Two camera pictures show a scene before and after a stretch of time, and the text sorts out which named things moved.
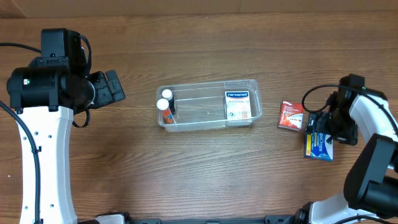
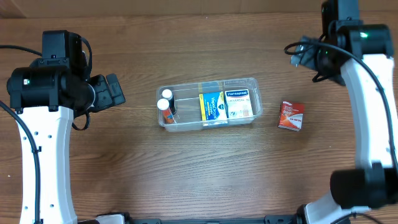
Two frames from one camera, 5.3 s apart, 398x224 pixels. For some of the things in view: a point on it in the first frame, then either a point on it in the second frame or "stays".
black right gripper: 325,123 → 311,58
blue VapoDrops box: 315,145 → 213,106
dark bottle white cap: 168,94 stays
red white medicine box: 290,115 stays
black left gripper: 104,90 stays
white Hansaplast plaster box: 238,104 stays
